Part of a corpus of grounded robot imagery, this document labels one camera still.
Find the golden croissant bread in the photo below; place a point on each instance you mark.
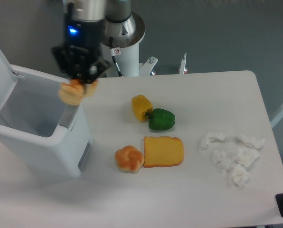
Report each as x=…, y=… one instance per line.
x=74, y=92

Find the round knotted bread roll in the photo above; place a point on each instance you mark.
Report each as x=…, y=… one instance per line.
x=129, y=159

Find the square toast bread slice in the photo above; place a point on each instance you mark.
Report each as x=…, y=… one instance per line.
x=163, y=151

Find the white trash can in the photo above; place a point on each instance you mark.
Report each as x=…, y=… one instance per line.
x=39, y=128

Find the yellow bell pepper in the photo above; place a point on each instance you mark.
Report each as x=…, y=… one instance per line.
x=141, y=106

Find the crumpled white tissue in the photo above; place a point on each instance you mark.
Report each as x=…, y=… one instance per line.
x=246, y=156
x=238, y=176
x=220, y=157
x=251, y=141
x=209, y=138

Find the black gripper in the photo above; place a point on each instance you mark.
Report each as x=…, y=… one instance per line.
x=79, y=56

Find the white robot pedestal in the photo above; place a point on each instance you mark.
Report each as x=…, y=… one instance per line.
x=121, y=47

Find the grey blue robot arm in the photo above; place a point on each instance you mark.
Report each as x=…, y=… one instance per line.
x=93, y=10

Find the green bell pepper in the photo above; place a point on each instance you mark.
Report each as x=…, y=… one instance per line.
x=160, y=119

